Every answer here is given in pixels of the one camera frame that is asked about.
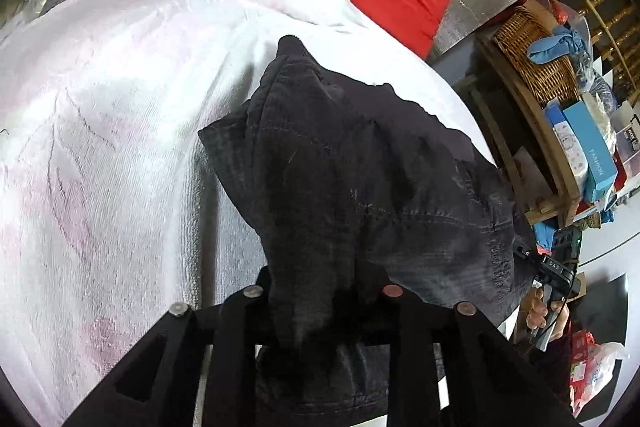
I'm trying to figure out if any patterned tissue pack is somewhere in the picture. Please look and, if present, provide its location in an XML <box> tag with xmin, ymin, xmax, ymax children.
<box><xmin>543</xmin><ymin>104</ymin><xmax>589</xmax><ymax>188</ymax></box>

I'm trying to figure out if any black quilted jacket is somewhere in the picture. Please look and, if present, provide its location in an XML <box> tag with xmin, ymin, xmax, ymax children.
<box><xmin>197</xmin><ymin>35</ymin><xmax>540</xmax><ymax>427</ymax></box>

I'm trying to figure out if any wooden side table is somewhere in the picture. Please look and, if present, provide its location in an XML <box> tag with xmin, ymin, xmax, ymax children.
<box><xmin>456</xmin><ymin>0</ymin><xmax>592</xmax><ymax>229</ymax></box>

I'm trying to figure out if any wicker basket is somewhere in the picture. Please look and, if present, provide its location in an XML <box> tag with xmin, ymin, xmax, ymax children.
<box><xmin>493</xmin><ymin>5</ymin><xmax>582</xmax><ymax>108</ymax></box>

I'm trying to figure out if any blue cloth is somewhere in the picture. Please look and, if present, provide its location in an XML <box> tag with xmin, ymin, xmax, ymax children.
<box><xmin>527</xmin><ymin>25</ymin><xmax>587</xmax><ymax>66</ymax></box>

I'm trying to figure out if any teal cardboard box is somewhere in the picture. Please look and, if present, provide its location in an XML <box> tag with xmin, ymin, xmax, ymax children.
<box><xmin>562</xmin><ymin>100</ymin><xmax>617</xmax><ymax>204</ymax></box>

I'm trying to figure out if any white bed blanket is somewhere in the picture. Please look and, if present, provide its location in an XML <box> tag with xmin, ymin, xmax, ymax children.
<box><xmin>0</xmin><ymin>0</ymin><xmax>498</xmax><ymax>427</ymax></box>

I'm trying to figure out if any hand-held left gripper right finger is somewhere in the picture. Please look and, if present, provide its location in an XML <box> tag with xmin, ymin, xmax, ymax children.
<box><xmin>350</xmin><ymin>271</ymin><xmax>584</xmax><ymax>427</ymax></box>

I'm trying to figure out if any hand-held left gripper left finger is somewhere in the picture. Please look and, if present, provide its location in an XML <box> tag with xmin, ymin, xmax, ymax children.
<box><xmin>62</xmin><ymin>266</ymin><xmax>275</xmax><ymax>427</ymax></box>

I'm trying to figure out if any white plastic bag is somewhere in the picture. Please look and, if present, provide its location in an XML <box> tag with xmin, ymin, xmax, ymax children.
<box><xmin>569</xmin><ymin>341</ymin><xmax>627</xmax><ymax>419</ymax></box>

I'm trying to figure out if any person's right hand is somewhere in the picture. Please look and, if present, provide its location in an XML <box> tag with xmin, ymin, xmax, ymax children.
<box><xmin>525</xmin><ymin>287</ymin><xmax>572</xmax><ymax>344</ymax></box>

